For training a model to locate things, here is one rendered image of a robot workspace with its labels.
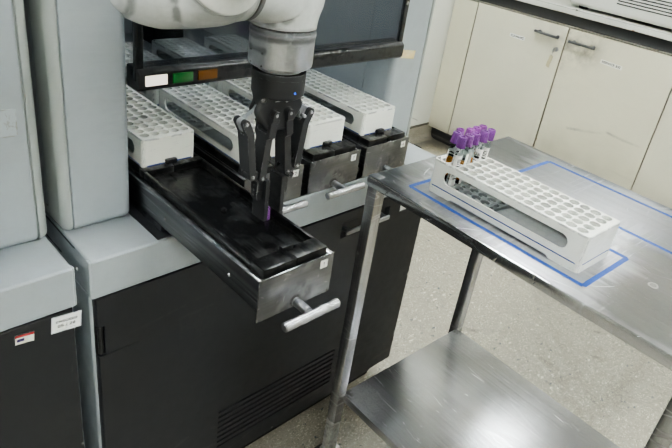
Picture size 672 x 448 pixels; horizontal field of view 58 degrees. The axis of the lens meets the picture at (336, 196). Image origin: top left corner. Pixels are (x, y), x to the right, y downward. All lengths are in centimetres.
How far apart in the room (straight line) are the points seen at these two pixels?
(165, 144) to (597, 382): 157
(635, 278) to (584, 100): 213
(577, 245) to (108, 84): 73
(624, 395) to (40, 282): 173
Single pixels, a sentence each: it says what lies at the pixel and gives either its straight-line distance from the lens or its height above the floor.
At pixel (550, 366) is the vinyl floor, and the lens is 213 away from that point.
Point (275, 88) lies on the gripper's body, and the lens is 83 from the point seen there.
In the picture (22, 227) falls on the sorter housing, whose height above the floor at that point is 77.
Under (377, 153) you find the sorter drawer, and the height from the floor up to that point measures 79.
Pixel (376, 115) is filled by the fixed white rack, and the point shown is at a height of 86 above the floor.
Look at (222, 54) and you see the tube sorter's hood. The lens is 104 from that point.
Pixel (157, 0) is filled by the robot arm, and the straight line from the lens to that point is 67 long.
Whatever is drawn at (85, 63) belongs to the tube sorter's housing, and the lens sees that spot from 95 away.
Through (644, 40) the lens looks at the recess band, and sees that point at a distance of 302.
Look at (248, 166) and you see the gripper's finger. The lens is 87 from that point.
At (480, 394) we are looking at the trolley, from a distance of 151.
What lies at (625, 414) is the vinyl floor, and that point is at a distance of 210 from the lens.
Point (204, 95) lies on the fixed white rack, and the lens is 126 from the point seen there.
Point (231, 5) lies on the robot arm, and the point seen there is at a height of 115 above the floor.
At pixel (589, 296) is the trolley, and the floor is 82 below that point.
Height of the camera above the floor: 129
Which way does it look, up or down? 28 degrees down
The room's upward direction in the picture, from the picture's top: 9 degrees clockwise
